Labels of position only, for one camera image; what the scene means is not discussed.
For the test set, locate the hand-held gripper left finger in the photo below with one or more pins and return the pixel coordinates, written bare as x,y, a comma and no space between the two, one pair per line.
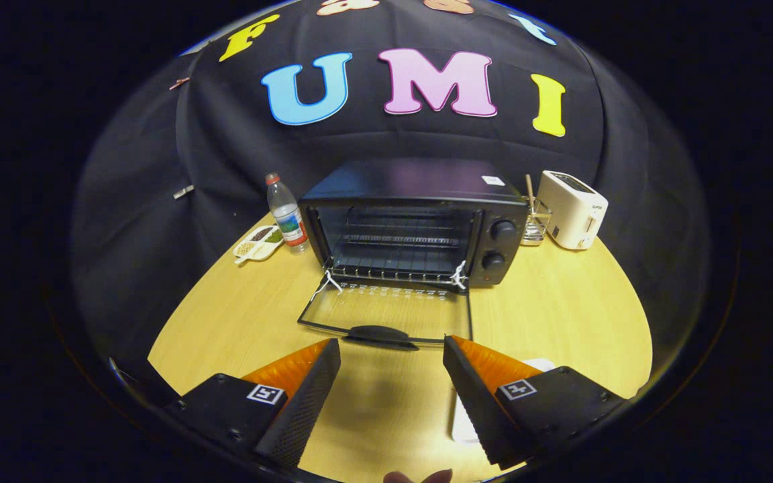
302,409

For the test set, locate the clear plastic water bottle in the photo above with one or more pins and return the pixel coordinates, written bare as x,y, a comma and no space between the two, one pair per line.
287,215

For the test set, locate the white cloth clip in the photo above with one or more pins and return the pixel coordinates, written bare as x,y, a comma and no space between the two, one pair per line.
184,192

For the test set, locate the wooden stick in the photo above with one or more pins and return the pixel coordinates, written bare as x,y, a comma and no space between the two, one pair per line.
530,191

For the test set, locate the white divided snack dish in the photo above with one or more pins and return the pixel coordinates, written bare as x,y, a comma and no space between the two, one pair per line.
255,245

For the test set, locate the white square plate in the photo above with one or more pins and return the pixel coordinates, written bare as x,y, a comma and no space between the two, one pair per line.
464,422

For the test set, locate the pink cloth clip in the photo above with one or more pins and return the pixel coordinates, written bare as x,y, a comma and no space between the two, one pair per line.
179,83

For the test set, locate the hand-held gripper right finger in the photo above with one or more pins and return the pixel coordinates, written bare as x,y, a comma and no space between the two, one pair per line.
477,409

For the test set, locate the black toaster oven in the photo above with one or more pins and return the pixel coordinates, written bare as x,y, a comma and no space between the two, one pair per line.
413,181

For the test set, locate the white toaster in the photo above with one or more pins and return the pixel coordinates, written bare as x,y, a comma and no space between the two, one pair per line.
571,215

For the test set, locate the clear glass holder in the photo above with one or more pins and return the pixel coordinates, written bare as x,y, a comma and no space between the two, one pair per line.
533,231

